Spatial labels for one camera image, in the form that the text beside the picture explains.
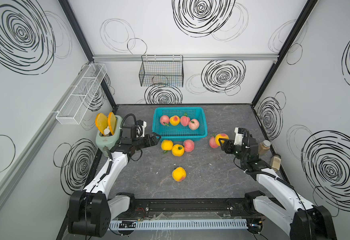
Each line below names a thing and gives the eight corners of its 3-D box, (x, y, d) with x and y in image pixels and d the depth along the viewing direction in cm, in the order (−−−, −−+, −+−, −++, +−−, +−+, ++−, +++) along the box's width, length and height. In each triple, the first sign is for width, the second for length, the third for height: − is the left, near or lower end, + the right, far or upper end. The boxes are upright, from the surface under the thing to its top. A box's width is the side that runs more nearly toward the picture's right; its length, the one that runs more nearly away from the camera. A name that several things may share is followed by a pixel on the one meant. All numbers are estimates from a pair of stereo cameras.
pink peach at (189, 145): (184, 153, 95) (184, 148, 90) (184, 143, 99) (184, 139, 94) (193, 153, 95) (194, 148, 90) (193, 143, 99) (193, 139, 95)
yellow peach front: (177, 184, 83) (177, 181, 78) (171, 176, 86) (170, 172, 81) (187, 176, 86) (187, 173, 81) (180, 168, 89) (180, 164, 84)
